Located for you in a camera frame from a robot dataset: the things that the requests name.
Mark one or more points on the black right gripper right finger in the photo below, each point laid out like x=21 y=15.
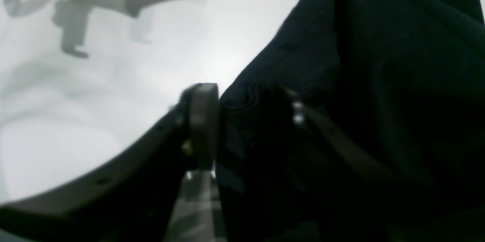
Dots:
x=317 y=126

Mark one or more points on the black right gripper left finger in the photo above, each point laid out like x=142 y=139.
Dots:
x=130 y=198

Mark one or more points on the black t-shirt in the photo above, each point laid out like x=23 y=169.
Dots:
x=404 y=79

